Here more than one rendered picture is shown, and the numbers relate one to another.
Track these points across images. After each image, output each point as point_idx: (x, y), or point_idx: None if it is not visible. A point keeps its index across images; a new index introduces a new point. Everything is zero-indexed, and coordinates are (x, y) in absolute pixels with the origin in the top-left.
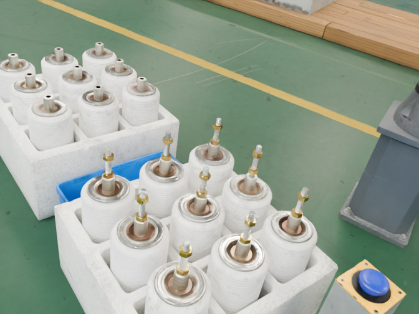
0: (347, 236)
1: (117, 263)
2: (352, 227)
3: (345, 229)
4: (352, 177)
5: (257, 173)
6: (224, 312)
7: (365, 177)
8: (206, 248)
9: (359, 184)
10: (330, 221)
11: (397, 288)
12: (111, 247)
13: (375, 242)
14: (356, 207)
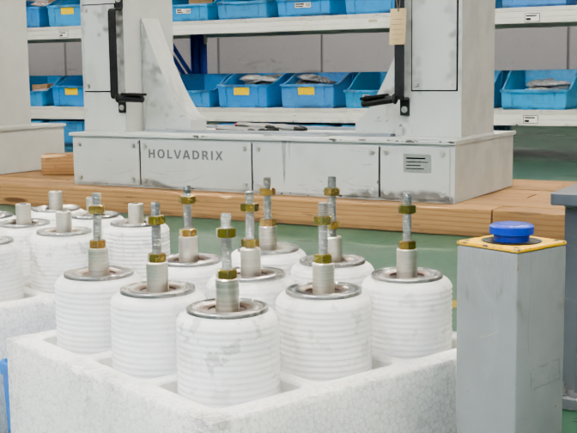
0: (567, 423)
1: (124, 340)
2: (576, 413)
3: (562, 417)
4: None
5: (338, 226)
6: (310, 381)
7: (567, 307)
8: None
9: (564, 329)
10: None
11: (553, 239)
12: (113, 315)
13: None
14: (572, 375)
